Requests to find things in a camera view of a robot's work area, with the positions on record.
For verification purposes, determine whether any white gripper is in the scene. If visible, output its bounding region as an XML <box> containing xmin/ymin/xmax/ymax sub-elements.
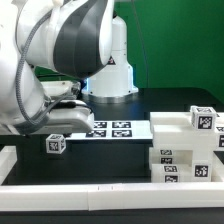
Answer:
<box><xmin>23</xmin><ymin>100</ymin><xmax>94</xmax><ymax>135</ymax></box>

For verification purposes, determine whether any white chair back frame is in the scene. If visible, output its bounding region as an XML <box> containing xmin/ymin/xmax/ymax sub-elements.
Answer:
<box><xmin>150</xmin><ymin>112</ymin><xmax>224</xmax><ymax>151</ymax></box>

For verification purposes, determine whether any white chair seat part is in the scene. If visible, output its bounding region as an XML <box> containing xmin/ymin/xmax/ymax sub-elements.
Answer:
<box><xmin>148</xmin><ymin>146</ymin><xmax>214</xmax><ymax>183</ymax></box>

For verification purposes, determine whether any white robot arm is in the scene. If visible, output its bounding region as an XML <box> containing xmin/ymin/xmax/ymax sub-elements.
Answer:
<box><xmin>0</xmin><ymin>0</ymin><xmax>138</xmax><ymax>136</ymax></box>

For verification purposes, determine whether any white marker sheet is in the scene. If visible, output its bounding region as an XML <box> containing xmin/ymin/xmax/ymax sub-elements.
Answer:
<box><xmin>67</xmin><ymin>120</ymin><xmax>152</xmax><ymax>141</ymax></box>

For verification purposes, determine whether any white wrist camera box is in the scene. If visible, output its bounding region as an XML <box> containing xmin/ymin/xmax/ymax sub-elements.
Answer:
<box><xmin>42</xmin><ymin>81</ymin><xmax>81</xmax><ymax>99</ymax></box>

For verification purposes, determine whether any grey corrugated arm cable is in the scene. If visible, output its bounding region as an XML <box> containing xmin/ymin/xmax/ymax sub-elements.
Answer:
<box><xmin>14</xmin><ymin>6</ymin><xmax>94</xmax><ymax>131</ymax></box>

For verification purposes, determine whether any white workspace border frame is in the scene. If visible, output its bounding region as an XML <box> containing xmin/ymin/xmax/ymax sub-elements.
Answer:
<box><xmin>0</xmin><ymin>146</ymin><xmax>224</xmax><ymax>211</ymax></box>

